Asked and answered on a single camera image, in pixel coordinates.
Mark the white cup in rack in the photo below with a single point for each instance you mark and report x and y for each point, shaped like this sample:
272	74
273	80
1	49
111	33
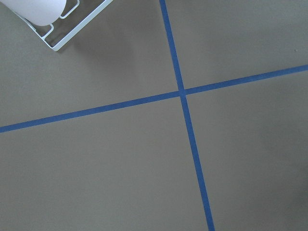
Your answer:
39	12

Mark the white wire cup rack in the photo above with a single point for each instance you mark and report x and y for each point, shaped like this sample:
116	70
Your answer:
76	15

